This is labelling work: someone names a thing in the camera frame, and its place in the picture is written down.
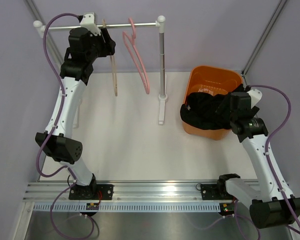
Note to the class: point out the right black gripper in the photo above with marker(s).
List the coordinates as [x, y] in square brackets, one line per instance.
[226, 101]

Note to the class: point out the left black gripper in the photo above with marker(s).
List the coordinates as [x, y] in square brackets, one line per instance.
[107, 44]

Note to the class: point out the beige wooden hanger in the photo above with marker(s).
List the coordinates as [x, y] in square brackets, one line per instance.
[114, 74]

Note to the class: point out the black shorts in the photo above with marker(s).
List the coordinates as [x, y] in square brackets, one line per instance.
[206, 112]

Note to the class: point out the pink plastic hanger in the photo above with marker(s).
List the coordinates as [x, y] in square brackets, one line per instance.
[129, 41]

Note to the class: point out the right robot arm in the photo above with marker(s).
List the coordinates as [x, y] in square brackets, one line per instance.
[275, 204]

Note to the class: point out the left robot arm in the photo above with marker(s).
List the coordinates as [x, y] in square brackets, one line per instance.
[56, 141]

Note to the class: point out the orange plastic basket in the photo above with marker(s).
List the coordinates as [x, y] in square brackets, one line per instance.
[210, 80]

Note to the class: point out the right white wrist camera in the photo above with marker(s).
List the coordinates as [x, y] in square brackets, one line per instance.
[255, 95]

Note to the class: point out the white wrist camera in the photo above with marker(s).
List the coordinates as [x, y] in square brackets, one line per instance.
[89, 21]
[255, 95]

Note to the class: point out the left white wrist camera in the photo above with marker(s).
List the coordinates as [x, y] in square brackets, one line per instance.
[89, 21]

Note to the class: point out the aluminium mounting rail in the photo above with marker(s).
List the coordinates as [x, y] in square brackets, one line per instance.
[177, 191]

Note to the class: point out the white slotted cable duct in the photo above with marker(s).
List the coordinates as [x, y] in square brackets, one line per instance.
[126, 207]

